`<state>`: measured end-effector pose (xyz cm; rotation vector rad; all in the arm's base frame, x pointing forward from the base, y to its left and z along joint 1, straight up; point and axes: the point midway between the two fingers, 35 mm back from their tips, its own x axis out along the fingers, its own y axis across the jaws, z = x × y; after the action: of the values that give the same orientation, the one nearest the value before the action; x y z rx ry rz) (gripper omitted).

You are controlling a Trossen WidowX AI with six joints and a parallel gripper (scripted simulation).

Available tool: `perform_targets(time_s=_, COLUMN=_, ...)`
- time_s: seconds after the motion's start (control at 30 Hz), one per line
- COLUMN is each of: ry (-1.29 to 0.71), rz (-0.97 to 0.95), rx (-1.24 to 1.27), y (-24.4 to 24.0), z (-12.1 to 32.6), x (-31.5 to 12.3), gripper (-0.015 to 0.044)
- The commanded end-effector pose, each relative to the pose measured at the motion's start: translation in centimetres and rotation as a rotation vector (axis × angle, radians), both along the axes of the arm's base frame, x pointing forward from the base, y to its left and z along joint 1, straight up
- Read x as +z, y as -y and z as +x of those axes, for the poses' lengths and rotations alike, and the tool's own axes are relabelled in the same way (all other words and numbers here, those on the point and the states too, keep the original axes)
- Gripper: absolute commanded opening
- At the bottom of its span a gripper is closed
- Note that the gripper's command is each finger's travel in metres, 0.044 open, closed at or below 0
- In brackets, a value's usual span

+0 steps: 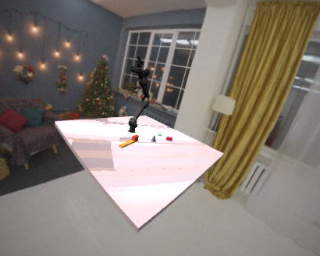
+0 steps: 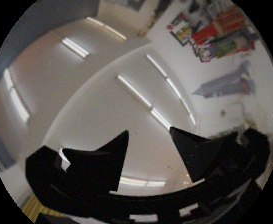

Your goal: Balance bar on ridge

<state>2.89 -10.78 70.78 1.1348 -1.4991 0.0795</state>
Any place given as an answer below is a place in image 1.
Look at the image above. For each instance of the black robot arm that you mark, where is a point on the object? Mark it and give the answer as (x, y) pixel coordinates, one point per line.
(144, 104)

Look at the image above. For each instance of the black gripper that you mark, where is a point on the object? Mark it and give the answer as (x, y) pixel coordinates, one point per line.
(139, 69)

